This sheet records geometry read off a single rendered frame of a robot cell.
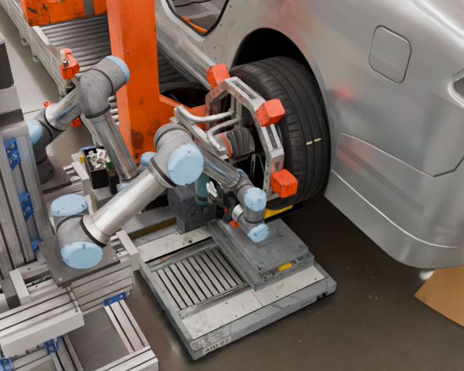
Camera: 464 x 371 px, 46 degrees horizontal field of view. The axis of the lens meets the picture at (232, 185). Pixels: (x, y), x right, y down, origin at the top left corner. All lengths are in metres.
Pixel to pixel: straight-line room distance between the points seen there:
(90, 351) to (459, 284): 1.93
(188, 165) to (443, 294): 1.87
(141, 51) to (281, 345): 1.50
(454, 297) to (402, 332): 0.40
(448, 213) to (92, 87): 1.25
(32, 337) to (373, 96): 1.38
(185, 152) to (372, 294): 1.68
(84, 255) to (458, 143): 1.17
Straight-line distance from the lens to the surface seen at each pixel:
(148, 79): 2.60
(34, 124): 2.26
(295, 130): 2.18
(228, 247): 2.89
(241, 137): 2.15
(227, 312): 2.73
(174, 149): 1.63
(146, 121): 2.70
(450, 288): 3.20
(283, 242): 2.87
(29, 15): 4.43
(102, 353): 2.48
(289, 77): 2.29
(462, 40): 1.70
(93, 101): 1.94
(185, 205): 2.84
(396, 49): 1.85
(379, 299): 3.02
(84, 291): 2.07
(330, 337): 2.81
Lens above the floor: 2.24
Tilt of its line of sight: 39 degrees down
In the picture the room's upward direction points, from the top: 3 degrees clockwise
